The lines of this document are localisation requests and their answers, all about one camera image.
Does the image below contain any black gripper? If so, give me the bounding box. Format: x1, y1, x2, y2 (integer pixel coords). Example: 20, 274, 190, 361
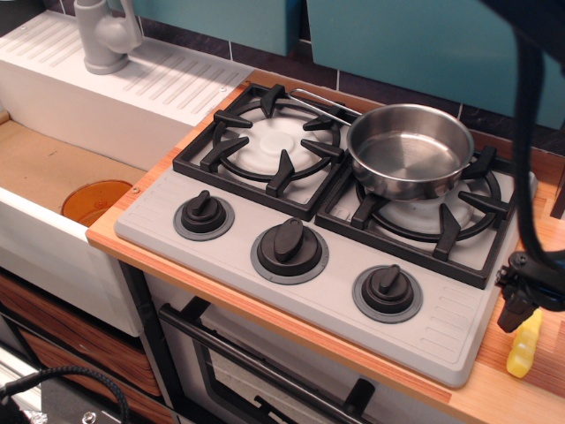
496, 251, 564, 332

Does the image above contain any stainless steel pan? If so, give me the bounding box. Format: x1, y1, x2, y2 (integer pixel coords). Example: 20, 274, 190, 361
288, 88, 475, 201

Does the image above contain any yellow toy fry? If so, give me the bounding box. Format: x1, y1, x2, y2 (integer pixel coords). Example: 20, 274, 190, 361
506, 308, 543, 378

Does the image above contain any black right stove knob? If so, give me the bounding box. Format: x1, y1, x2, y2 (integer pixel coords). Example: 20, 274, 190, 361
352, 264, 424, 324

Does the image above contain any black stove knob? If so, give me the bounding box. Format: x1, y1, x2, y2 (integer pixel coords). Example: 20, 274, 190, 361
173, 190, 235, 242
251, 218, 329, 285
352, 264, 424, 324

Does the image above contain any black middle stove knob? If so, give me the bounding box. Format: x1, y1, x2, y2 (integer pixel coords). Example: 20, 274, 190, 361
251, 218, 329, 285

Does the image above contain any grey toy stove top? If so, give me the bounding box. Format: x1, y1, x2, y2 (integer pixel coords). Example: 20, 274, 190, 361
115, 84, 518, 388

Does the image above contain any black left stove knob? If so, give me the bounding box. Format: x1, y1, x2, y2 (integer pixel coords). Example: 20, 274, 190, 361
173, 190, 235, 242

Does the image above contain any black right burner grate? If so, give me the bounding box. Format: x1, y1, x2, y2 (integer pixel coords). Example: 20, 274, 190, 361
315, 134, 518, 289

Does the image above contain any black burner grate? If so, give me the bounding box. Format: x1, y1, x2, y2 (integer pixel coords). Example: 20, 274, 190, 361
315, 134, 518, 289
173, 83, 358, 220

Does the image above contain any black left burner grate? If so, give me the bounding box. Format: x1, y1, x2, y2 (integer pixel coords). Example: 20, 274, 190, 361
173, 83, 358, 220

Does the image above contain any toy oven door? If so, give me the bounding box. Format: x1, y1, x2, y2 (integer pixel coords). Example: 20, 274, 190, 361
158, 298, 447, 423

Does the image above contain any orange plastic plate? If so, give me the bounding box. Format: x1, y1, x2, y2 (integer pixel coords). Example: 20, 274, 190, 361
61, 179, 132, 227

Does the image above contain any wood grain drawer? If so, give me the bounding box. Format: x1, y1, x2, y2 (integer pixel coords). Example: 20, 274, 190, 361
1, 269, 174, 423

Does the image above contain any grey toy faucet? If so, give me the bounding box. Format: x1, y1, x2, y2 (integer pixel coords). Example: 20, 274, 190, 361
74, 0, 143, 75

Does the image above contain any white toy sink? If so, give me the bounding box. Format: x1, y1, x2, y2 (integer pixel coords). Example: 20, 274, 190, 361
1, 11, 251, 337

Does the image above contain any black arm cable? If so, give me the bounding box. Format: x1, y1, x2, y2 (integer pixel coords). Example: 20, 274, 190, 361
511, 26, 565, 275

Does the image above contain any black braided cable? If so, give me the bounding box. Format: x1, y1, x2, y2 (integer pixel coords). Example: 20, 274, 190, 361
0, 365, 130, 424

